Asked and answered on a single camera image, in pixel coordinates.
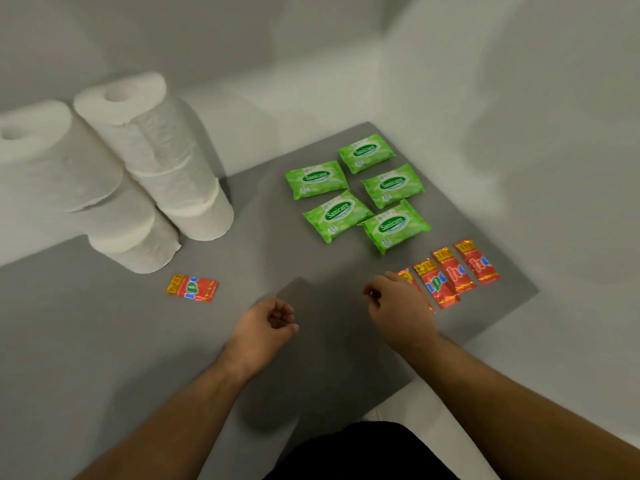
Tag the person's left thumb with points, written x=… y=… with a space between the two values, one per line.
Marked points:
x=287 y=332

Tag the person's right forearm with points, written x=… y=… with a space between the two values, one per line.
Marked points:
x=510 y=414

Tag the person's left forearm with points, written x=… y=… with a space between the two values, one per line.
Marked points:
x=170 y=424

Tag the stack of white paper rolls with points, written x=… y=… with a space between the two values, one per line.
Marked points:
x=150 y=144

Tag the red foil sachet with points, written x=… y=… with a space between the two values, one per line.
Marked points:
x=437 y=284
x=454 y=270
x=477 y=262
x=192 y=288
x=410 y=277

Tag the person's left hand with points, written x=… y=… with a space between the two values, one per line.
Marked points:
x=257 y=339

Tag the person's right hand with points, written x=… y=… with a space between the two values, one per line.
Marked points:
x=402 y=314

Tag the black shorts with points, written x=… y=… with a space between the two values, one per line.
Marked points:
x=360 y=454

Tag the person's right fingers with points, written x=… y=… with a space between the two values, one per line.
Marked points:
x=375 y=292

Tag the grey mat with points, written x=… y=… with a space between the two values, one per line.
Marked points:
x=310 y=264

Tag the green wet wipes packet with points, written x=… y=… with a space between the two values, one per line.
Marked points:
x=395 y=225
x=316 y=178
x=393 y=185
x=366 y=152
x=338 y=214

